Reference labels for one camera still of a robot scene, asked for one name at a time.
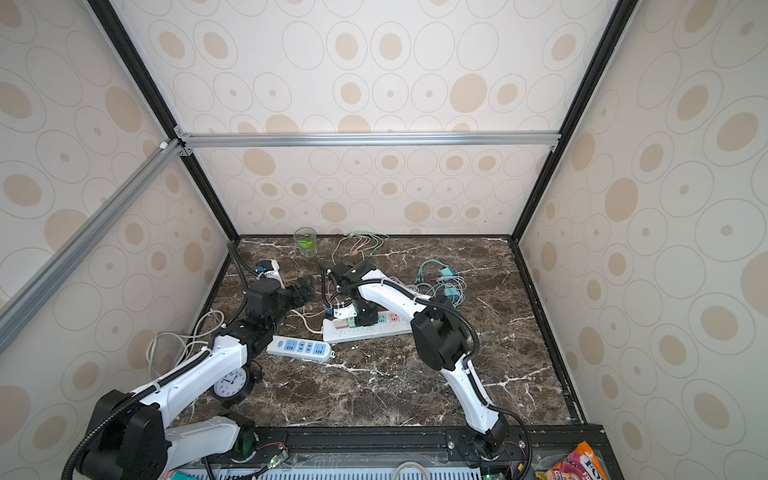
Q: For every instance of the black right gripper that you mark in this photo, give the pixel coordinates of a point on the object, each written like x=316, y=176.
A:
x=344, y=275

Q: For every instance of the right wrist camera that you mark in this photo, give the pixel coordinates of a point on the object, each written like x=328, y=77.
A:
x=341, y=313

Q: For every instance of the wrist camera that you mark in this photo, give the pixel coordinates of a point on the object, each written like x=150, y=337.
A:
x=341, y=313
x=269, y=269

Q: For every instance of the black alarm clock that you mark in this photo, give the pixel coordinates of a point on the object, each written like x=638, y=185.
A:
x=236, y=386

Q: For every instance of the multicolour white power strip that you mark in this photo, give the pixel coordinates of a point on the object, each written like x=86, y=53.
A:
x=389, y=324

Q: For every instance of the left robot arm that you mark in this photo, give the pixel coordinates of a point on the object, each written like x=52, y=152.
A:
x=130, y=435

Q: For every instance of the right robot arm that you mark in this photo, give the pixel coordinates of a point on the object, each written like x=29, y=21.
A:
x=445, y=341

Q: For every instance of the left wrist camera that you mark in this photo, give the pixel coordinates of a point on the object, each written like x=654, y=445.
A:
x=269, y=269

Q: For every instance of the glass cup with green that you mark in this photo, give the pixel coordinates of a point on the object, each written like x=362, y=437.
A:
x=306, y=241

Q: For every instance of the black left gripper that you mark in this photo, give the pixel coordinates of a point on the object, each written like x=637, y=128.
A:
x=302, y=298

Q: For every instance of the blue white power strip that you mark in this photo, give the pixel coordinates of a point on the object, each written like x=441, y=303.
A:
x=303, y=349

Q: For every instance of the colourful snack bag right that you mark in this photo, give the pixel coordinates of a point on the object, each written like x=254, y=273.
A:
x=581, y=464

